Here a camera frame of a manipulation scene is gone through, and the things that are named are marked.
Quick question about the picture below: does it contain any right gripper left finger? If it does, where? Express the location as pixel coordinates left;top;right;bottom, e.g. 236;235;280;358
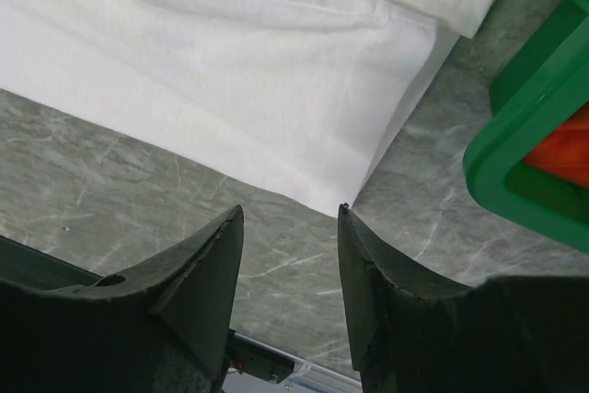
1;206;244;392

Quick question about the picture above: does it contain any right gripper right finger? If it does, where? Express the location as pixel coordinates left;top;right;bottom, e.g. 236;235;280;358
337;204;588;392

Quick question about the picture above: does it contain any white t-shirt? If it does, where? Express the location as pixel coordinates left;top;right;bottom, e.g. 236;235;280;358
1;0;495;216

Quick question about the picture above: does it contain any orange t-shirt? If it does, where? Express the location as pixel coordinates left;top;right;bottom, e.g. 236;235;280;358
523;104;589;188

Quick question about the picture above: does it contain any green plastic bin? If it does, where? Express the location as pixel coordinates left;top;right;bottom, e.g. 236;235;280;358
463;0;588;252

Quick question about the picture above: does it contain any aluminium rail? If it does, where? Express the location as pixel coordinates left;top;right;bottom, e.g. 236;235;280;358
221;330;362;393

